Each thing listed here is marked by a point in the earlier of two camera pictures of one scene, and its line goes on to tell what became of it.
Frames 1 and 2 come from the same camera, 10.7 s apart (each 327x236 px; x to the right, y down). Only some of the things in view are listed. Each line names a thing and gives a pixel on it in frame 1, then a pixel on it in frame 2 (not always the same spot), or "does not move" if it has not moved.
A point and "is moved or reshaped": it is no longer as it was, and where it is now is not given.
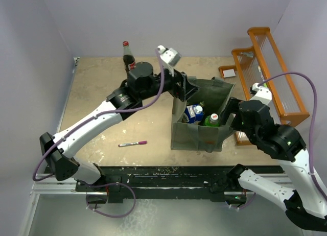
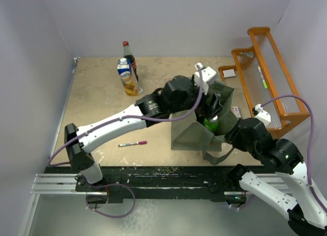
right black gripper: x=231 y=106 to x=232 y=137
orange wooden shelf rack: x=261 y=62 does not move
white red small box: x=229 y=73 does not move
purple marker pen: x=132 y=143 does not move
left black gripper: x=186 y=89 to x=206 y=110
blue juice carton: x=194 y=113 to x=127 y=77
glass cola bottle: x=128 y=59 does not move
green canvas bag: x=214 y=92 is moved or reshaped
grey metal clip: x=248 y=53 does not move
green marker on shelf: x=262 y=76 does not move
